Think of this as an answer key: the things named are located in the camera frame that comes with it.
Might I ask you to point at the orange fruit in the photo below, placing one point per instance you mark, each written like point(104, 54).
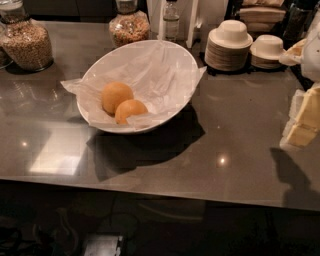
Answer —
point(129, 108)
point(113, 94)

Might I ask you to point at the clear glass bottle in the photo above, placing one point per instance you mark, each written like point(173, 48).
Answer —
point(170, 19)

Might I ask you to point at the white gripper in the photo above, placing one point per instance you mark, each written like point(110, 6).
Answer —
point(312, 56)

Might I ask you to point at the large stack paper bowls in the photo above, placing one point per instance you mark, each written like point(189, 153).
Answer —
point(228, 46)

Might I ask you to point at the orange fruit front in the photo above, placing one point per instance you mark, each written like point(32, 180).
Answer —
point(129, 108)

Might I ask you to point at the white paper liner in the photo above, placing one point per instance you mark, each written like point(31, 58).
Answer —
point(156, 76)

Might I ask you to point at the small stack paper bowls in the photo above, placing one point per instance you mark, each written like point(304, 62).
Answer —
point(265, 52)

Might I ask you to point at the glass jar with mixed cereal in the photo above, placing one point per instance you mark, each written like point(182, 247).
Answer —
point(130, 25)

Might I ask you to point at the glass jar at left edge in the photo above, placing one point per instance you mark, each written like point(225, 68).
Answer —
point(5, 60)

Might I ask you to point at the glass jar with grains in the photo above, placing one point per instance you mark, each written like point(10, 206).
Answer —
point(27, 44)

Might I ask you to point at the white bowl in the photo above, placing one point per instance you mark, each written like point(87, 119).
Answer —
point(173, 100)

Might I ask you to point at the white stand frame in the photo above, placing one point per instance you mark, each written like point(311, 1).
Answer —
point(197, 18)

